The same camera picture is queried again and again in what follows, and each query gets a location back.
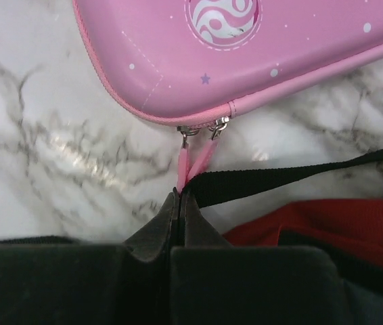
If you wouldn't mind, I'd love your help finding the red backpack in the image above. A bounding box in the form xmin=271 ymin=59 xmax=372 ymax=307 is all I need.
xmin=185 ymin=149 xmax=383 ymax=324

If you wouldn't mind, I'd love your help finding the pink pencil case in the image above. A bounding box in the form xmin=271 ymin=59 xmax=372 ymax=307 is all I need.
xmin=73 ymin=0 xmax=383 ymax=190

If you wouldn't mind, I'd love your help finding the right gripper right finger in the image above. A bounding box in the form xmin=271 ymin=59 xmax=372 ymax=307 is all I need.
xmin=170 ymin=193 xmax=351 ymax=324

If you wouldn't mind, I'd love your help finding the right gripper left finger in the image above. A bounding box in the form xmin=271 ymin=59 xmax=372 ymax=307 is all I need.
xmin=0 ymin=192 xmax=179 ymax=324

